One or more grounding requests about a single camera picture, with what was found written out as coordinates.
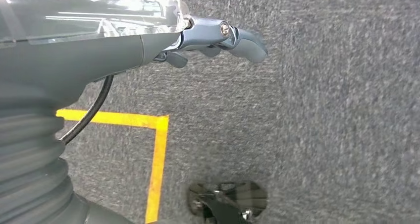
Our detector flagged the yellow floor tape square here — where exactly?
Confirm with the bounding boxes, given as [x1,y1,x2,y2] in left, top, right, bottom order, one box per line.
[55,109,169,224]

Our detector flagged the black robot foot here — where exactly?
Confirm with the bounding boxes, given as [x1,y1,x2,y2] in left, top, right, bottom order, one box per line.
[187,181,268,224]

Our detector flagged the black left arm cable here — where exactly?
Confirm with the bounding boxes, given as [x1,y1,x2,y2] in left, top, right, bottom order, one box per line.
[59,74,114,145]

